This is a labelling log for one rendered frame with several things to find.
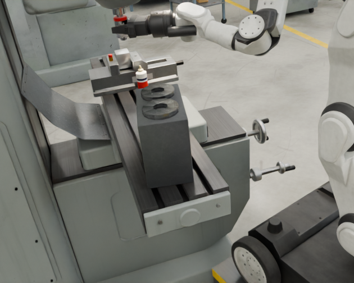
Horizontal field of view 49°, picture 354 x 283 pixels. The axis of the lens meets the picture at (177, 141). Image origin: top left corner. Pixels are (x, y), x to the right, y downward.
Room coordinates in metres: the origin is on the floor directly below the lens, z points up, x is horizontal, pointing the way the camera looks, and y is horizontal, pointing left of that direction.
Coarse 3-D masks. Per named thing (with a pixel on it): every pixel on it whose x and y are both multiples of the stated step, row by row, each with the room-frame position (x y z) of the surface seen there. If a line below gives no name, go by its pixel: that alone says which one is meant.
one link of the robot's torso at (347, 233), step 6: (348, 222) 0.84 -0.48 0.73; (342, 228) 0.84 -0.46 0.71; (348, 228) 0.83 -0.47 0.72; (342, 234) 0.83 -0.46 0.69; (348, 234) 0.81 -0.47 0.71; (342, 240) 0.83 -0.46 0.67; (348, 240) 0.81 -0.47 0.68; (342, 246) 0.83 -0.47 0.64; (348, 246) 0.81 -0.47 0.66; (348, 252) 0.81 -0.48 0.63
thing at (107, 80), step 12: (108, 60) 1.51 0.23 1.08; (156, 60) 1.56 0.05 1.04; (168, 60) 1.55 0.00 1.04; (96, 72) 1.50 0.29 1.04; (108, 72) 1.49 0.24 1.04; (120, 72) 1.47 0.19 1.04; (132, 72) 1.46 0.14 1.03; (156, 72) 1.48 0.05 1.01; (168, 72) 1.49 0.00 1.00; (96, 84) 1.43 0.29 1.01; (108, 84) 1.44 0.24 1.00; (120, 84) 1.45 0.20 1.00; (132, 84) 1.46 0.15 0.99; (96, 96) 1.42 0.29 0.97
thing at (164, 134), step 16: (144, 96) 0.94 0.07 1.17; (160, 96) 0.92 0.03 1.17; (176, 96) 0.94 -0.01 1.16; (144, 112) 0.84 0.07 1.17; (160, 112) 0.83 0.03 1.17; (176, 112) 0.84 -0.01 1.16; (144, 128) 0.80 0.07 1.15; (160, 128) 0.80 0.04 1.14; (176, 128) 0.80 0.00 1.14; (144, 144) 0.80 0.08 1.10; (160, 144) 0.80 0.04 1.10; (176, 144) 0.80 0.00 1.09; (144, 160) 0.80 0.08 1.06; (160, 160) 0.80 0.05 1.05; (176, 160) 0.80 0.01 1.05; (160, 176) 0.80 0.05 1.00; (176, 176) 0.80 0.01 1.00; (192, 176) 0.81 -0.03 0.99
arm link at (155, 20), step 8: (136, 16) 1.40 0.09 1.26; (144, 16) 1.40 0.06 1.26; (152, 16) 1.34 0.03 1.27; (160, 16) 1.34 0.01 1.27; (128, 24) 1.33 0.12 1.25; (136, 24) 1.34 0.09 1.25; (144, 24) 1.33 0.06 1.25; (152, 24) 1.33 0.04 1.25; (160, 24) 1.32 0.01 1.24; (128, 32) 1.32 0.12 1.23; (136, 32) 1.34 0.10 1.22; (144, 32) 1.33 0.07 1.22; (152, 32) 1.33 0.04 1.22; (160, 32) 1.33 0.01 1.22
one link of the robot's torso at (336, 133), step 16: (336, 112) 0.91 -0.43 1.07; (320, 128) 0.94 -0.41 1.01; (336, 128) 0.89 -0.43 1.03; (352, 128) 0.86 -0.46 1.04; (320, 144) 0.93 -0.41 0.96; (336, 144) 0.88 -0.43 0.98; (352, 144) 0.86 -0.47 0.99; (320, 160) 0.94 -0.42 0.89; (336, 160) 0.89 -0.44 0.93; (352, 160) 0.89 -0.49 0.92; (336, 176) 0.91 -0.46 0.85; (352, 176) 0.88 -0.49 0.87; (336, 192) 0.92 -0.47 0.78; (352, 192) 0.87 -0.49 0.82; (352, 208) 0.87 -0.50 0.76
